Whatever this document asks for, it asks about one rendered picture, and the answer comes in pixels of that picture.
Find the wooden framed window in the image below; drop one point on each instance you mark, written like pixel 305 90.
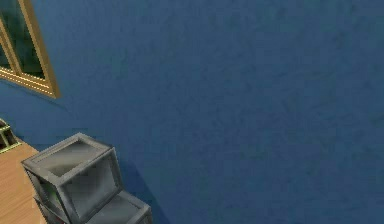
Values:
pixel 37 53

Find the grey open box shelf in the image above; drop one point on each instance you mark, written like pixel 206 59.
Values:
pixel 83 180

